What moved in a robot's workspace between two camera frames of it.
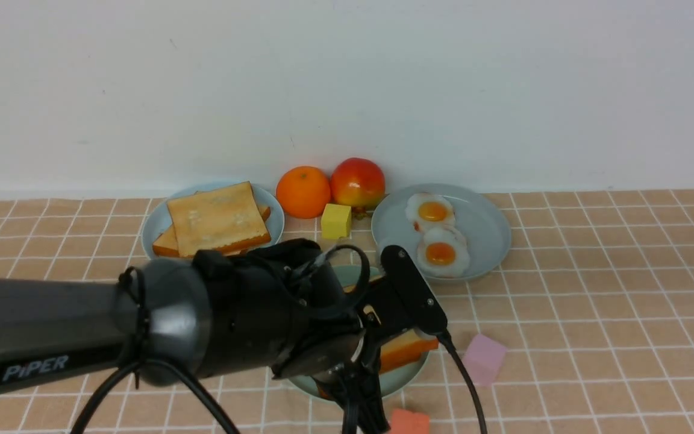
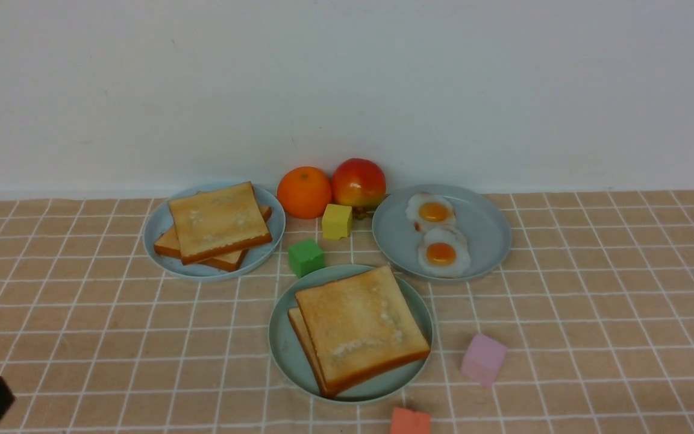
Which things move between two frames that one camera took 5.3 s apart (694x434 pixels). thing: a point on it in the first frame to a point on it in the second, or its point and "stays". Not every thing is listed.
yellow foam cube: (336, 220) stays
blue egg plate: (483, 224) stays
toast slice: (386, 366) to (294, 313)
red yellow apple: (358, 182) stays
